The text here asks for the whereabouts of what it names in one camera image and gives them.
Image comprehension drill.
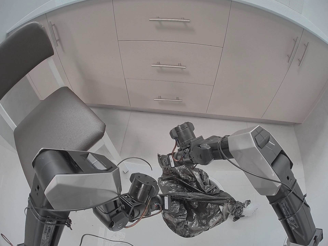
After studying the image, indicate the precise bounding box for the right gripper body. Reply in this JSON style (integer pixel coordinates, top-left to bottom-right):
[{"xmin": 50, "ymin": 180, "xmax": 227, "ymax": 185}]
[{"xmin": 164, "ymin": 151, "xmax": 193, "ymax": 168}]

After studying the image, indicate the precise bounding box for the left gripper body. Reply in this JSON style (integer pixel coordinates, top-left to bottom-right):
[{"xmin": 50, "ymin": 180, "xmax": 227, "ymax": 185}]
[{"xmin": 151, "ymin": 194, "xmax": 172, "ymax": 215}]

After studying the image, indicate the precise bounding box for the black plastic bag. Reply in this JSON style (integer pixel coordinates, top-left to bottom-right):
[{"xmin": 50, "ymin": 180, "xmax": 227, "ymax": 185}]
[{"xmin": 157, "ymin": 152, "xmax": 237, "ymax": 238}]

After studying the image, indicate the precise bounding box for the black plastic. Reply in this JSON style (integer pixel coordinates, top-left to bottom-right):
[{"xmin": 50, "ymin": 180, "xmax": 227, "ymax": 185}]
[{"xmin": 231, "ymin": 200, "xmax": 251, "ymax": 223}]

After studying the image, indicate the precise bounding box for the clear printed wrapper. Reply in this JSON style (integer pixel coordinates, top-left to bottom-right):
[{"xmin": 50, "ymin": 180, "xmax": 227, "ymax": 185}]
[{"xmin": 240, "ymin": 206, "xmax": 259, "ymax": 218}]

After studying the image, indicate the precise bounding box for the white trash bin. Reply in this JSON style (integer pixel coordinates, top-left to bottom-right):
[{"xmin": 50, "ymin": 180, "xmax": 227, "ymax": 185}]
[{"xmin": 205, "ymin": 175, "xmax": 224, "ymax": 191}]

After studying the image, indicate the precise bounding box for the beige cabinet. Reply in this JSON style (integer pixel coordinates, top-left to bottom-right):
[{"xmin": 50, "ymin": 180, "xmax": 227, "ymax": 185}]
[{"xmin": 6, "ymin": 0, "xmax": 328, "ymax": 125}]

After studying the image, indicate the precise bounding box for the grey padded chair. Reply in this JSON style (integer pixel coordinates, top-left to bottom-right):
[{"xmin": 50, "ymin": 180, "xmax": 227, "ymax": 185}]
[{"xmin": 0, "ymin": 22, "xmax": 129, "ymax": 181}]

